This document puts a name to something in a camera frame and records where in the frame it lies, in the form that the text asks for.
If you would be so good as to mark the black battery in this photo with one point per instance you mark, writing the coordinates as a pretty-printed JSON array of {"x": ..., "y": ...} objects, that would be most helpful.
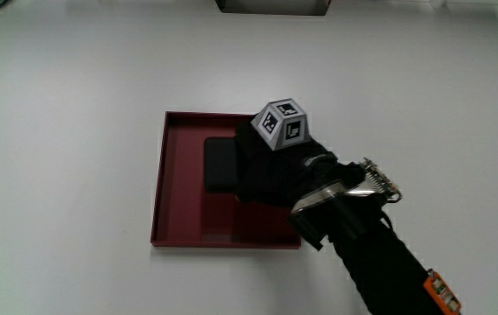
[{"x": 220, "y": 164}]

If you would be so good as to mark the person's right hand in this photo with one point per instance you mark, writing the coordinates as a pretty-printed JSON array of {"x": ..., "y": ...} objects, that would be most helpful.
[{"x": 275, "y": 172}]

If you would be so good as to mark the dark red square plate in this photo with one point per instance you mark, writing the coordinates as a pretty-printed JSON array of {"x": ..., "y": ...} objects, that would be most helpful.
[{"x": 183, "y": 210}]

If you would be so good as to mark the grey box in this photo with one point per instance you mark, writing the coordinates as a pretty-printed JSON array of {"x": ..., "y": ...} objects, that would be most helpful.
[{"x": 272, "y": 6}]

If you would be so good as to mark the orange sensor module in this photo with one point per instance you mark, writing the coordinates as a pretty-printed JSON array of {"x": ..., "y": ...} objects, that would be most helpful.
[{"x": 443, "y": 292}]

